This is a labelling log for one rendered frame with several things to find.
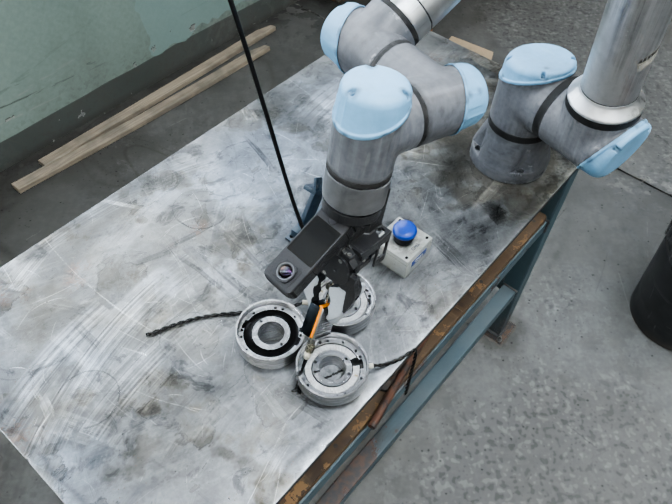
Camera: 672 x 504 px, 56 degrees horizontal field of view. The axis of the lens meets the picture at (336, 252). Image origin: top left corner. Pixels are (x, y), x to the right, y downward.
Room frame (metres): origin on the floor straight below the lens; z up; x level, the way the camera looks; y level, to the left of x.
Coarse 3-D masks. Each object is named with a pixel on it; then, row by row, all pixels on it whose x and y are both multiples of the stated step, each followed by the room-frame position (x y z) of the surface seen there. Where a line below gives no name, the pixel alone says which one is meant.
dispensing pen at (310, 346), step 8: (328, 288) 0.48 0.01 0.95; (328, 296) 0.48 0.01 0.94; (312, 304) 0.47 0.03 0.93; (320, 304) 0.47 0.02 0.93; (312, 312) 0.46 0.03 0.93; (304, 320) 0.45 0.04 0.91; (312, 320) 0.45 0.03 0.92; (304, 328) 0.45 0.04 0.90; (312, 328) 0.44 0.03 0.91; (312, 344) 0.44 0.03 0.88; (312, 352) 0.43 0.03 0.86; (304, 360) 0.42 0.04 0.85; (296, 384) 0.40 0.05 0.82
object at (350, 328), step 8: (328, 280) 0.58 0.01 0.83; (360, 280) 0.58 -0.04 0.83; (368, 280) 0.58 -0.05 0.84; (368, 288) 0.57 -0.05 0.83; (368, 296) 0.56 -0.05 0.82; (368, 304) 0.55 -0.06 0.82; (352, 312) 0.52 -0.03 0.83; (368, 312) 0.52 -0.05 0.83; (360, 320) 0.50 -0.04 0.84; (368, 320) 0.51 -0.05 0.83; (336, 328) 0.49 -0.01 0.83; (344, 328) 0.49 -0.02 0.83; (352, 328) 0.49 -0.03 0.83; (360, 328) 0.50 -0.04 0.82
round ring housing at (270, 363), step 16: (256, 304) 0.52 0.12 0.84; (272, 304) 0.53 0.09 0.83; (288, 304) 0.52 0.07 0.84; (240, 320) 0.49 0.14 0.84; (272, 320) 0.50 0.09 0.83; (256, 336) 0.47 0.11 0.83; (288, 336) 0.48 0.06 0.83; (304, 336) 0.47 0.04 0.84; (240, 352) 0.45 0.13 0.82; (272, 368) 0.43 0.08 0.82
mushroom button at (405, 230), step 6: (396, 222) 0.67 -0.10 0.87; (402, 222) 0.67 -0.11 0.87; (408, 222) 0.67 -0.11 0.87; (396, 228) 0.66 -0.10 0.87; (402, 228) 0.66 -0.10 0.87; (408, 228) 0.66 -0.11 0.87; (414, 228) 0.66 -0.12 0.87; (396, 234) 0.65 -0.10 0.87; (402, 234) 0.65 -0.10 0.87; (408, 234) 0.65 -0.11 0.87; (414, 234) 0.65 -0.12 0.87; (402, 240) 0.64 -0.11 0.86; (408, 240) 0.64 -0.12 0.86
